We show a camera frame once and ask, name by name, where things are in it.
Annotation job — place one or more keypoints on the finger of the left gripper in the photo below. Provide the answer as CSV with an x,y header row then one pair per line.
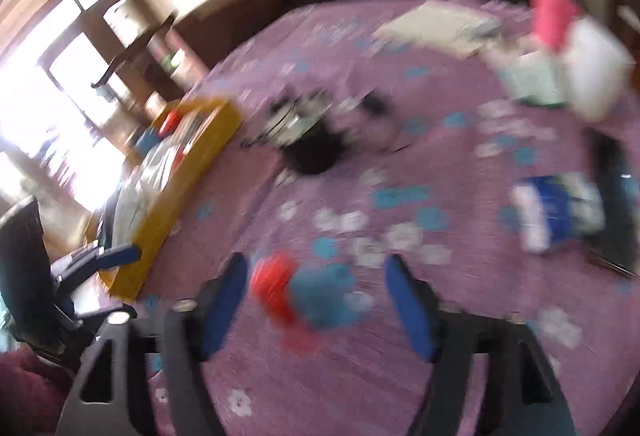
x,y
90,260

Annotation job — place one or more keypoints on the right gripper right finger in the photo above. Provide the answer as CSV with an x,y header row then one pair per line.
x,y
522,395

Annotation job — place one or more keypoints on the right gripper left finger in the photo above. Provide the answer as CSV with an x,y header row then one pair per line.
x,y
194,330

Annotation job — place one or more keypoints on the blue red sock bundle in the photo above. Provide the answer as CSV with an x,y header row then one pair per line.
x,y
306,302

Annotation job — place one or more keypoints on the cream white towel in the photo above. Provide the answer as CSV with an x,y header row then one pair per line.
x,y
143,201

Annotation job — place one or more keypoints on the maroon sleeve forearm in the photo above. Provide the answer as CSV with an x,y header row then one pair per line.
x,y
33,393

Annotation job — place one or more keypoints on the blue sock ball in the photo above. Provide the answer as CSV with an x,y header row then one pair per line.
x,y
148,140

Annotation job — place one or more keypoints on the blue white cigarette box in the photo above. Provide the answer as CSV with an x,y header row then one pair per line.
x,y
556,208

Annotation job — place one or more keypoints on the yellow cardboard tray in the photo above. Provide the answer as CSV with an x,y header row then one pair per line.
x,y
207,126

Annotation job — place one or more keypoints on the wooden chair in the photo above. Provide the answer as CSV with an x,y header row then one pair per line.
x,y
165,64

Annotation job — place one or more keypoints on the black cylindrical motor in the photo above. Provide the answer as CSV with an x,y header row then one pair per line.
x,y
312,132

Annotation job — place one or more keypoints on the wooden glass door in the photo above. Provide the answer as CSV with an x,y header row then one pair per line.
x,y
80,55

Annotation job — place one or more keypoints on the purple floral tablecloth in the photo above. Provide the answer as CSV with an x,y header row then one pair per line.
x,y
438,148

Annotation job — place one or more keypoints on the maroon armchair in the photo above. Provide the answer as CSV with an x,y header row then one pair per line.
x,y
216,27

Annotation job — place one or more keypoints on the pink thermos bottle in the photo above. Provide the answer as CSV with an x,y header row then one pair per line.
x,y
550,5

